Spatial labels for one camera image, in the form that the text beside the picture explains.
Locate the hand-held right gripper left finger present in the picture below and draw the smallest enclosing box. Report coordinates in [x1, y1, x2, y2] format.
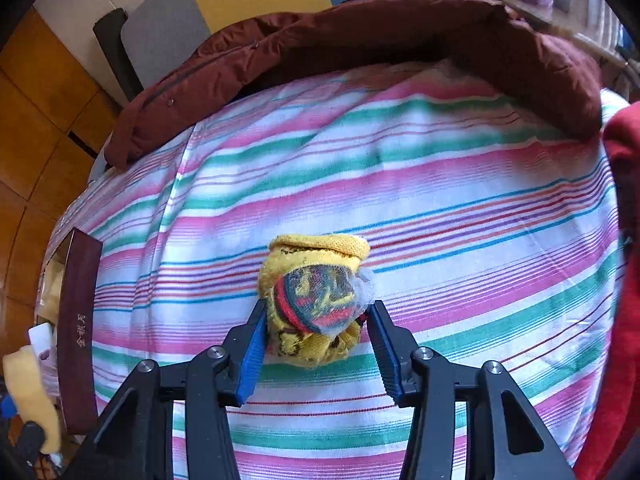
[75, 300, 268, 480]

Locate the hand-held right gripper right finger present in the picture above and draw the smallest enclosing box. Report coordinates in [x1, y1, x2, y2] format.
[367, 300, 576, 480]

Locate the gold lined maroon box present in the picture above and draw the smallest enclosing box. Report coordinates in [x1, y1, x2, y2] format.
[35, 227, 104, 436]

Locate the yellow patterned sock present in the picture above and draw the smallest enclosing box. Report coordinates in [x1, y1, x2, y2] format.
[257, 233, 373, 368]

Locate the red blanket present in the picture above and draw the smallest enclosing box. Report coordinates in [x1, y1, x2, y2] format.
[575, 102, 640, 480]

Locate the wooden wardrobe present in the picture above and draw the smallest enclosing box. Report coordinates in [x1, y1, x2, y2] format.
[0, 7, 123, 341]

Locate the maroon jacket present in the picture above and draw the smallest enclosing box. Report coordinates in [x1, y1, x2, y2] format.
[104, 0, 603, 171]

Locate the wooden desk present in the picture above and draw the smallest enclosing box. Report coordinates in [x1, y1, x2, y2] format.
[460, 0, 628, 68]

